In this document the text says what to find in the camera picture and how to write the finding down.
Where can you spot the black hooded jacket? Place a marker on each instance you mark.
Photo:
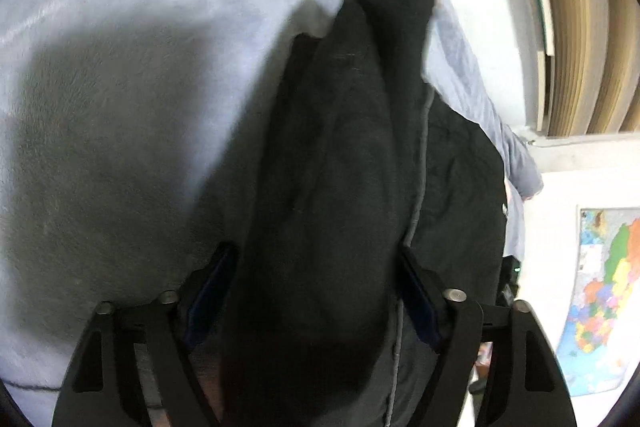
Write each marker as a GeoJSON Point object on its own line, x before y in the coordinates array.
{"type": "Point", "coordinates": [363, 164]}

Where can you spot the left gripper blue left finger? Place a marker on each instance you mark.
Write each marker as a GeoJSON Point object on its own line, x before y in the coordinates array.
{"type": "Point", "coordinates": [102, 386]}

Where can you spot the tan window blind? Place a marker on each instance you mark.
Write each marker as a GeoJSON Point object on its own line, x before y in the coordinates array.
{"type": "Point", "coordinates": [587, 67]}

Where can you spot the grey floral bed blanket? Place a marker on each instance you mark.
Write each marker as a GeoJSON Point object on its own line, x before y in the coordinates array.
{"type": "Point", "coordinates": [130, 139]}

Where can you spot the colourful wall map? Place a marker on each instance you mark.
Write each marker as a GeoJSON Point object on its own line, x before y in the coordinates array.
{"type": "Point", "coordinates": [599, 343]}

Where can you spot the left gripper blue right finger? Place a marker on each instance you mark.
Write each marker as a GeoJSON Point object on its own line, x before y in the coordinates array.
{"type": "Point", "coordinates": [525, 385]}

